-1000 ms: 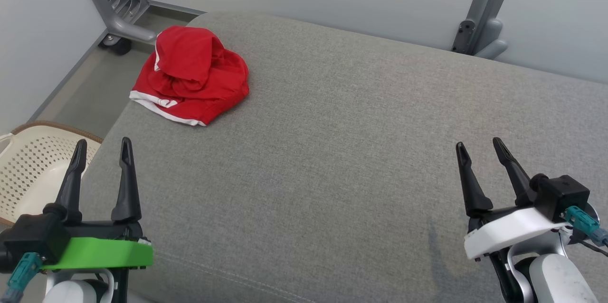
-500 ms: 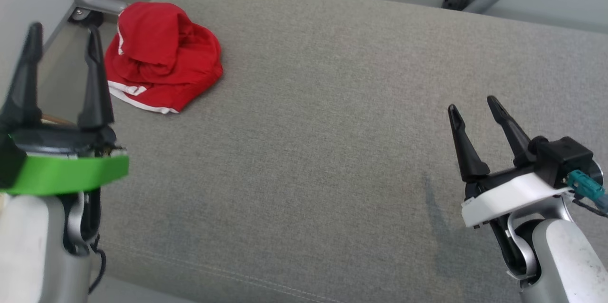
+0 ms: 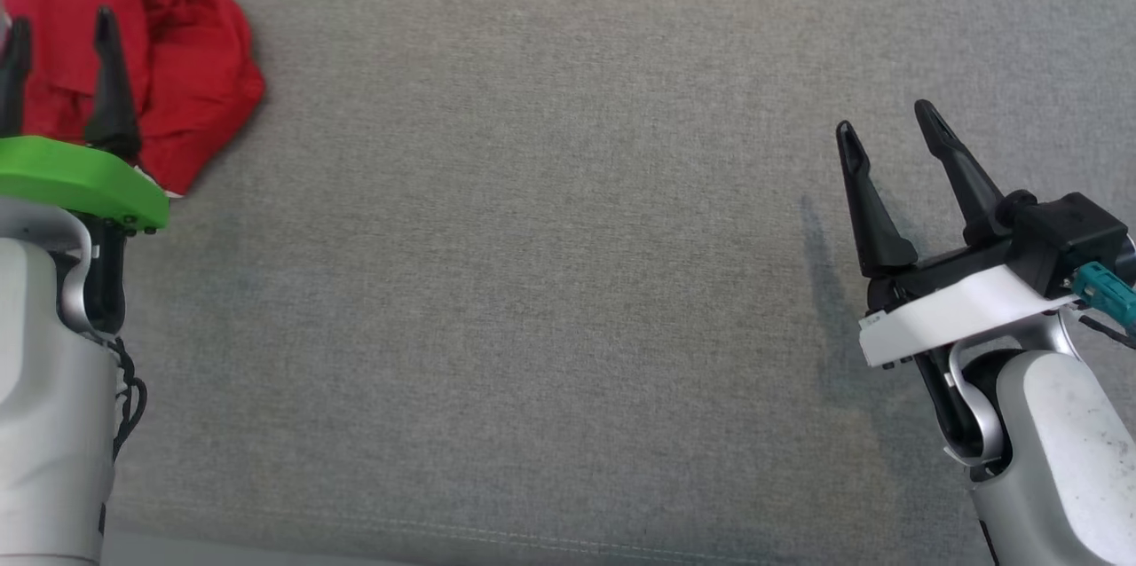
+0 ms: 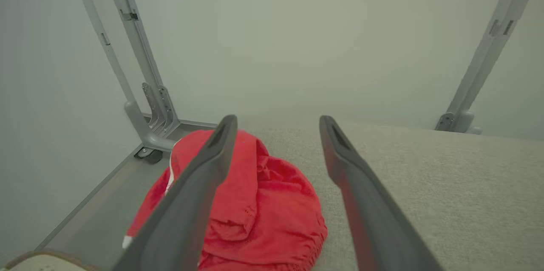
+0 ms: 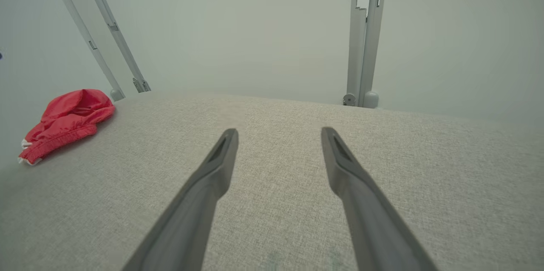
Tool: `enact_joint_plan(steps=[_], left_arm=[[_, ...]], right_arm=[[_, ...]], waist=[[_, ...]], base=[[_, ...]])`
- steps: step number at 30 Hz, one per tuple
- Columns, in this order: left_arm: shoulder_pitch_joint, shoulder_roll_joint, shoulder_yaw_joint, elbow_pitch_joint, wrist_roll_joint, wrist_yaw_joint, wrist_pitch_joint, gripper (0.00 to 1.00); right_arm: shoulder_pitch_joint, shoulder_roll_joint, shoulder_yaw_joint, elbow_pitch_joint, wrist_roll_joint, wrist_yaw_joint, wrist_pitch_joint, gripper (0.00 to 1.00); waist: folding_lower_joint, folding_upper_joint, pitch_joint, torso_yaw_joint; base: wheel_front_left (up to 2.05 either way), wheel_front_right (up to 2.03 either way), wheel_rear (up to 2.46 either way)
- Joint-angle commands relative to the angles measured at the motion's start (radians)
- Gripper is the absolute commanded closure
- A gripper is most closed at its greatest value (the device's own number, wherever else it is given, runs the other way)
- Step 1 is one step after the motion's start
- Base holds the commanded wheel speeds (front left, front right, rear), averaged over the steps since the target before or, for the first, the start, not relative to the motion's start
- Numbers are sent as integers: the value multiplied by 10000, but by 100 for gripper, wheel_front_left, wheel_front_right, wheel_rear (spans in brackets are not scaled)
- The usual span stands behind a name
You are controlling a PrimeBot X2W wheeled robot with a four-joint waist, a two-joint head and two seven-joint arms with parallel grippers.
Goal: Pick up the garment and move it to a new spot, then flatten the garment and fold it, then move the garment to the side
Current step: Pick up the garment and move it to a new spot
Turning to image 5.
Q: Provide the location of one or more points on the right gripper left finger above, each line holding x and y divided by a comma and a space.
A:
191, 220

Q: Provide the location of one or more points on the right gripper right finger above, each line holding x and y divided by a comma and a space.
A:
374, 220

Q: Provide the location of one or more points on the red shorts with white stripes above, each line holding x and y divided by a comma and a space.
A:
68, 122

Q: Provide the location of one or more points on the grey partition post with foot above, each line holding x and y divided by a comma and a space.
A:
365, 50
114, 33

